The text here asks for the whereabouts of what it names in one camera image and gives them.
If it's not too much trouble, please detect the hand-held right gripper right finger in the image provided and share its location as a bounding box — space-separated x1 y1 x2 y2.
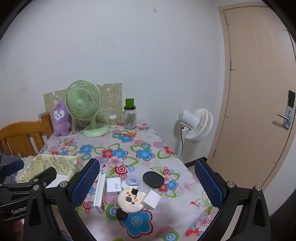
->
194 159 271 241

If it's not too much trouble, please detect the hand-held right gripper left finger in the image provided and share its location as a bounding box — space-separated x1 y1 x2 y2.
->
23 159 100 241

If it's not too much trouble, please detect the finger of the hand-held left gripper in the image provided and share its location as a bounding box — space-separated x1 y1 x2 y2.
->
0 167 57 189

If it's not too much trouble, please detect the yellow fabric storage box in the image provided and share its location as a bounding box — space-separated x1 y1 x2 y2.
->
18 154 84 183

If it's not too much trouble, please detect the white power bank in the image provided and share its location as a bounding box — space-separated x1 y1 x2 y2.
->
94 173 106 214

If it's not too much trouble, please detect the white wall charger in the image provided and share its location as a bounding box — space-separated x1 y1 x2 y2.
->
106 177 122 195

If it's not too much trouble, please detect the white rounded case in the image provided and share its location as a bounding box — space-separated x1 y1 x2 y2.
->
121 179 141 191

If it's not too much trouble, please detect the purple round gadget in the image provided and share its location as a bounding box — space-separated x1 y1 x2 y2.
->
125 176 139 187

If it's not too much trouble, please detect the black key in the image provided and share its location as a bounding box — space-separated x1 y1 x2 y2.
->
113 201 128 220

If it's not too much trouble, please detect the round cream charger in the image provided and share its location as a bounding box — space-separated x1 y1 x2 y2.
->
117 189 147 212

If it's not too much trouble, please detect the black round disc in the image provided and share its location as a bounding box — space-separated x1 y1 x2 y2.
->
143 171 164 189

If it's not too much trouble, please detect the white cube charger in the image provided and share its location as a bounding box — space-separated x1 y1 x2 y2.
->
140 189 161 211

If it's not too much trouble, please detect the white cloth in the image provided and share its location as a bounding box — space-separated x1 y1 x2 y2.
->
20 156 37 172

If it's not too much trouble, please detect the wooden bed headboard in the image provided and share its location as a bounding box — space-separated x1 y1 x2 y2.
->
0 113 54 158

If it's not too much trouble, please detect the purple plush toy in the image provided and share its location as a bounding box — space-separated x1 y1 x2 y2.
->
52 101 71 137

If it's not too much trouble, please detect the white standing fan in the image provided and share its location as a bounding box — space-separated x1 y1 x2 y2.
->
176 108 213 160

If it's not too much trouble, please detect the floral tablecloth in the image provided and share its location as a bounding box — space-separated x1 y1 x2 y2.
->
38 123 220 241

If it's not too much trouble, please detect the glass jar with green lid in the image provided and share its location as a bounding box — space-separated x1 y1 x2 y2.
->
123 98 137 130

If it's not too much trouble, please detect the green desk fan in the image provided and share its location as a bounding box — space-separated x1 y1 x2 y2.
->
65 80 110 138

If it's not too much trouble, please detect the patterned beige board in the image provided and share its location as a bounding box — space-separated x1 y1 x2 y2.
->
43 83 122 130

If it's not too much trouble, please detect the beige door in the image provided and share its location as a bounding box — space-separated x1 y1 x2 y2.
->
207 6 296 190

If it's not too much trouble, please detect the white fan cable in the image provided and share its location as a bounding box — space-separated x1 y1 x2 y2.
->
73 125 92 135

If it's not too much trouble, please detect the metal door handle lock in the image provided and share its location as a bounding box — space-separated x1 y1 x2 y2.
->
277 90 296 129

